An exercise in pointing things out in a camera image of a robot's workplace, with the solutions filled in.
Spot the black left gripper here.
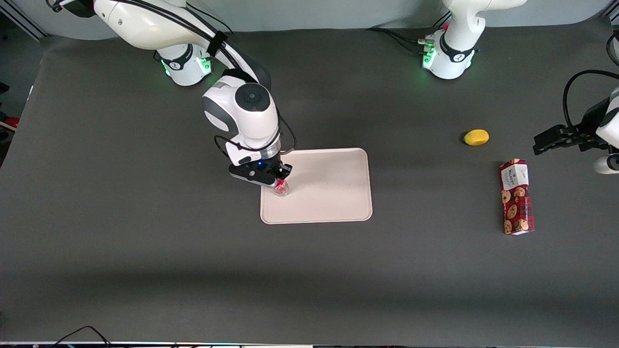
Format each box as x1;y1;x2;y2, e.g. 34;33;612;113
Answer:
533;98;612;156

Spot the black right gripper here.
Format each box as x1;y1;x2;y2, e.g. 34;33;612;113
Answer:
228;158;294;189

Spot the white rectangular plastic tray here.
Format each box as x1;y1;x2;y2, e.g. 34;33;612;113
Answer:
260;148;373;225

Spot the red tartan cookie box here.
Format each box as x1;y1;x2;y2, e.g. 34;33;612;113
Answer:
499;159;535;235

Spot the yellow lemon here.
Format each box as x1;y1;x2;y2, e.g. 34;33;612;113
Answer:
463;129;490;146

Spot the black left wrist cable loop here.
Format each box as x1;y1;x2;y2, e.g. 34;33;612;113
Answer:
562;70;619;138

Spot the black right arm base cable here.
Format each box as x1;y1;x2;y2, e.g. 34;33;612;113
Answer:
186;4;234;35

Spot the black arm base cable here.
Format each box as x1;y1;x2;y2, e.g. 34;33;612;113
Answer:
186;4;234;35
366;27;436;56

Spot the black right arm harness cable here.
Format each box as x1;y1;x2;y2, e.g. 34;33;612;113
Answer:
46;0;297;162

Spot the black left arm base cable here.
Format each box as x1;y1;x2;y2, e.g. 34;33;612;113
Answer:
366;27;436;56

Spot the thin black table edge cable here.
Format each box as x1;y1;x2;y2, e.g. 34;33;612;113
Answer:
48;325;113;348

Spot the aluminium frame rail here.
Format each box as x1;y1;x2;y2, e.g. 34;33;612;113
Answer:
0;7;50;42

